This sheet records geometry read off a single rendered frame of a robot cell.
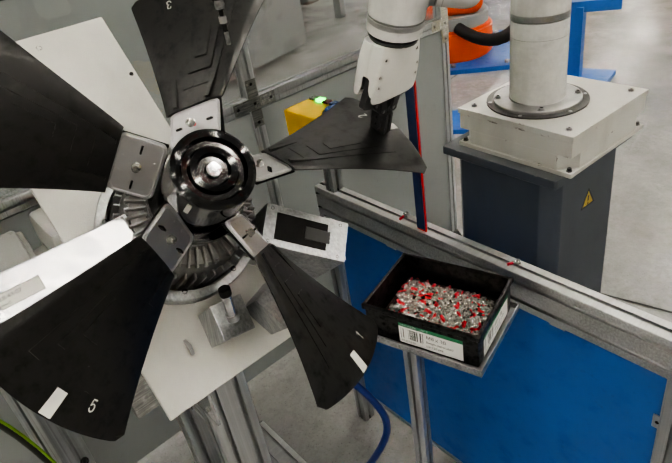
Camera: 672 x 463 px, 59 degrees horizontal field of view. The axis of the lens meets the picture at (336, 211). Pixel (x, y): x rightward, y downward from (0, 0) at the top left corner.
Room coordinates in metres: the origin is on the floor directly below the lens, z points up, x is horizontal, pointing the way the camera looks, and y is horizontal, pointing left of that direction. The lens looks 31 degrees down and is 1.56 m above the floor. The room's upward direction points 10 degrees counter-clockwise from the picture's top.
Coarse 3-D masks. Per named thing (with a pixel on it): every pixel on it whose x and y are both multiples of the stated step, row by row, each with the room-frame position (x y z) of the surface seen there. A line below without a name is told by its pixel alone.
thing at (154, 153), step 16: (128, 144) 0.75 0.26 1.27; (144, 144) 0.76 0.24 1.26; (160, 144) 0.76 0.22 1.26; (128, 160) 0.75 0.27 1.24; (144, 160) 0.76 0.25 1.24; (160, 160) 0.76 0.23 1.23; (112, 176) 0.75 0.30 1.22; (128, 176) 0.75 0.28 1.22; (144, 176) 0.76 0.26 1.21; (128, 192) 0.75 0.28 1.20; (144, 192) 0.76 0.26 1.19
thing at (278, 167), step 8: (256, 160) 0.84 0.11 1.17; (264, 160) 0.83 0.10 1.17; (272, 160) 0.83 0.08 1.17; (256, 168) 0.80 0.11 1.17; (264, 168) 0.80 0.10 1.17; (272, 168) 0.80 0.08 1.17; (280, 168) 0.80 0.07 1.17; (288, 168) 0.79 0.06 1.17; (256, 176) 0.77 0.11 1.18; (264, 176) 0.77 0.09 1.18; (272, 176) 0.77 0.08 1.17
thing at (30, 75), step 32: (0, 32) 0.78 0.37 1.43; (0, 64) 0.76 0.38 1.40; (32, 64) 0.76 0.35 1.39; (0, 96) 0.74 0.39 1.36; (32, 96) 0.75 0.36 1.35; (64, 96) 0.75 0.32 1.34; (0, 128) 0.73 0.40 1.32; (32, 128) 0.74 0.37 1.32; (64, 128) 0.74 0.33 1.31; (96, 128) 0.75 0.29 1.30; (0, 160) 0.73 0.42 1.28; (32, 160) 0.73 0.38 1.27; (64, 160) 0.74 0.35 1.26; (96, 160) 0.74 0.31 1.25
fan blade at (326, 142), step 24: (336, 120) 0.95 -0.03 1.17; (288, 144) 0.87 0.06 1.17; (312, 144) 0.86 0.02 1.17; (336, 144) 0.86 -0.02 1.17; (360, 144) 0.86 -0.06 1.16; (384, 144) 0.87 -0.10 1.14; (408, 144) 0.89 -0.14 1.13; (312, 168) 0.79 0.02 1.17; (336, 168) 0.80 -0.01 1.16; (360, 168) 0.80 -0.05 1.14; (384, 168) 0.81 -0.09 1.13; (408, 168) 0.83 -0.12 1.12
